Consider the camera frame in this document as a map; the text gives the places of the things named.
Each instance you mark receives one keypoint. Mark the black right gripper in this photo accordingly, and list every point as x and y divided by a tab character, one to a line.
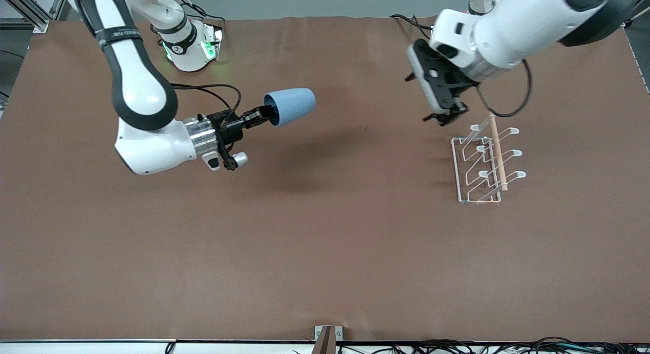
227	128

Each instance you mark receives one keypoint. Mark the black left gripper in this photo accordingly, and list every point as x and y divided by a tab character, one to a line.
453	108

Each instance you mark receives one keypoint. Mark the blue plastic cup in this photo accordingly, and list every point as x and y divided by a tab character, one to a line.
294	106

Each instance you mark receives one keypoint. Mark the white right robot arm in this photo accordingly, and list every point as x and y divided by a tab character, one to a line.
142	90

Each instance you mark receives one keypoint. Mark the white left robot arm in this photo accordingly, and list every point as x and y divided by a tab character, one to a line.
523	29

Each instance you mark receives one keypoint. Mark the right arm base connector plate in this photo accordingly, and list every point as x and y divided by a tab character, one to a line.
213	44

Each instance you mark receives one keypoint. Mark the brown table cover sheet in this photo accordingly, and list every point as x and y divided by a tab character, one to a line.
325	242

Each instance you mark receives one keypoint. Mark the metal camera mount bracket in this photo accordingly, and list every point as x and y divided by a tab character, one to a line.
337	333

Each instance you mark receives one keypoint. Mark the aluminium frame profile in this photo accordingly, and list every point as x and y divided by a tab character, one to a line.
30	13

